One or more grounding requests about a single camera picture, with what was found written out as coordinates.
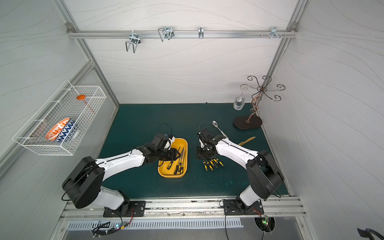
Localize yellow plastic storage tray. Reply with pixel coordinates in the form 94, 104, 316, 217
158, 138, 188, 179

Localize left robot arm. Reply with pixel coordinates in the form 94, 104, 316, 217
62, 144, 181, 210

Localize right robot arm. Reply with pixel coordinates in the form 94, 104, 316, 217
198, 133, 284, 209

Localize green table mat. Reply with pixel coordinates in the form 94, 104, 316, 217
100, 103, 270, 199

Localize wooden knife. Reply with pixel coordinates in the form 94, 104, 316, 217
239, 137, 256, 146

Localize copper hook stand black base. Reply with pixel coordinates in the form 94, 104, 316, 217
233, 76, 282, 130

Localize clear glass jar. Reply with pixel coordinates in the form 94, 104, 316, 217
234, 95, 246, 111

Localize white vent strip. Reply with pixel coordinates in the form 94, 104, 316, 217
67, 218, 244, 231

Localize blue patterned bowl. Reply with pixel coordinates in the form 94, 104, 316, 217
54, 119, 78, 143

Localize orange spoon in basket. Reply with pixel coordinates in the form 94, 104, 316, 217
77, 95, 95, 114

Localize orange patterned bowl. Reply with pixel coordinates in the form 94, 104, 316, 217
45, 118, 70, 141

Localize metal double hook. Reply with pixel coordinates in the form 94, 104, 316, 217
126, 31, 141, 53

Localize small metal hook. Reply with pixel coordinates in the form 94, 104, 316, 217
198, 27, 204, 39

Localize metal loop hook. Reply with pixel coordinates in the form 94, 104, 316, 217
158, 27, 175, 42

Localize metal clamp hook right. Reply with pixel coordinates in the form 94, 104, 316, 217
260, 27, 287, 39

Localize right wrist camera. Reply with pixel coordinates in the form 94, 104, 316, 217
198, 128, 214, 148

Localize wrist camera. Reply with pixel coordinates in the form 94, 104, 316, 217
198, 128, 214, 148
152, 134, 175, 150

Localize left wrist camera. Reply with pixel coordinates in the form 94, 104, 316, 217
152, 134, 175, 150

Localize metal spoon white handle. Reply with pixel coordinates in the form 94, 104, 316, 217
212, 121, 228, 138

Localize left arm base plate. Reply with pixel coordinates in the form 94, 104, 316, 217
103, 201, 147, 218

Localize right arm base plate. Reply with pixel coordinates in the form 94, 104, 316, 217
220, 199, 264, 216

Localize white wire basket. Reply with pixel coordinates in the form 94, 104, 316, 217
12, 80, 107, 156

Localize black cable bundle left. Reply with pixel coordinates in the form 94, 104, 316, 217
90, 206, 135, 238

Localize aluminium front rail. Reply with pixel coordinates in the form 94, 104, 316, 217
60, 196, 307, 221

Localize aluminium rail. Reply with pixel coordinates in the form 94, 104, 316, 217
67, 29, 299, 40
60, 196, 307, 221

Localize aluminium top rail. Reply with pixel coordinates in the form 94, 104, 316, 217
67, 29, 299, 40

